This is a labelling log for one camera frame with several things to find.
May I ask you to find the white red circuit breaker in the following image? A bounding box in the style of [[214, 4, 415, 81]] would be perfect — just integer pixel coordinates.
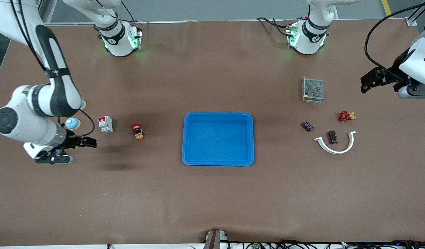
[[98, 116, 114, 133]]

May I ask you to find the metal mesh power supply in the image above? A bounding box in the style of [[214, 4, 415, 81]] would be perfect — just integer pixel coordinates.
[[301, 77, 325, 103]]

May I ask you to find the white curved plastic clip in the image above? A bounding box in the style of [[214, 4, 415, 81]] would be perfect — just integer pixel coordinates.
[[314, 131, 356, 155]]

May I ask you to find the blue plastic tray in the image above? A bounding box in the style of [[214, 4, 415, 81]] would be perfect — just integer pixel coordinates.
[[182, 111, 255, 166]]

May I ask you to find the grey table edge clamp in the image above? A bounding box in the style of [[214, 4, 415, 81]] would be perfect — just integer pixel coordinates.
[[204, 229, 228, 249]]

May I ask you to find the aluminium frame profile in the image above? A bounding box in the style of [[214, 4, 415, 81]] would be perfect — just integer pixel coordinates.
[[406, 0, 425, 26], [36, 0, 57, 26]]

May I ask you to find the black left arm base cable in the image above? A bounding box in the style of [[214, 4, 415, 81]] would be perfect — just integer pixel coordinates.
[[257, 17, 292, 37]]

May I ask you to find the black arm base cable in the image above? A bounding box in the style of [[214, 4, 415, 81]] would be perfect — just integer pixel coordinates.
[[121, 0, 144, 25], [257, 17, 292, 37]]

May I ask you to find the black right arm base cable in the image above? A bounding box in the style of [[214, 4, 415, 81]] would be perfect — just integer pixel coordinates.
[[121, 0, 144, 25]]

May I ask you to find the metal table edge rail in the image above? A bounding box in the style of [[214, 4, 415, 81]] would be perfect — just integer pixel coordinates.
[[43, 20, 310, 26]]

